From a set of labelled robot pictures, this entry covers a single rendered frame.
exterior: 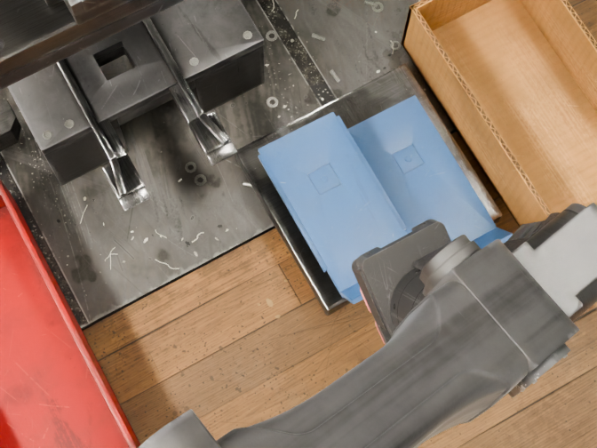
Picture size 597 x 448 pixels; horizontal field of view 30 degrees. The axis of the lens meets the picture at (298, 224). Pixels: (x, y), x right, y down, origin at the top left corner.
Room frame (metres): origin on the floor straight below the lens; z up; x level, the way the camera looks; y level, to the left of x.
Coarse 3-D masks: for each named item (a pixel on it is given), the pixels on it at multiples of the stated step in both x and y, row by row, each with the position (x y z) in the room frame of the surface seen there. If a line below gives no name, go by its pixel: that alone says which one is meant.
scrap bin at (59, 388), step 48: (0, 192) 0.28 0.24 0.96; (0, 240) 0.25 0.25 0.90; (0, 288) 0.21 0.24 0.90; (48, 288) 0.20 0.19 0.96; (0, 336) 0.17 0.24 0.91; (48, 336) 0.17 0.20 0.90; (0, 384) 0.13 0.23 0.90; (48, 384) 0.13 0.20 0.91; (96, 384) 0.13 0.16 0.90; (0, 432) 0.09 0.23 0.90; (48, 432) 0.09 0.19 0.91; (96, 432) 0.10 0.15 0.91
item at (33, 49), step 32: (0, 0) 0.35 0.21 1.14; (32, 0) 0.35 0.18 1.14; (64, 0) 0.34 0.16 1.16; (96, 0) 0.34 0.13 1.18; (128, 0) 0.35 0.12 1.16; (160, 0) 0.37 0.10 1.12; (0, 32) 0.33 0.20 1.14; (32, 32) 0.33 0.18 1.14; (64, 32) 0.33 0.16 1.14; (96, 32) 0.34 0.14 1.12; (0, 64) 0.31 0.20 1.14; (32, 64) 0.32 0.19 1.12
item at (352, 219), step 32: (320, 128) 0.34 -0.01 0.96; (288, 160) 0.31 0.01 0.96; (320, 160) 0.32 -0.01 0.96; (352, 160) 0.32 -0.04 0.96; (288, 192) 0.29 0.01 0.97; (352, 192) 0.29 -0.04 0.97; (320, 224) 0.26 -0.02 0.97; (352, 224) 0.26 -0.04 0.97; (384, 224) 0.26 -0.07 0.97; (352, 256) 0.24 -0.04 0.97; (352, 288) 0.21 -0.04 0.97
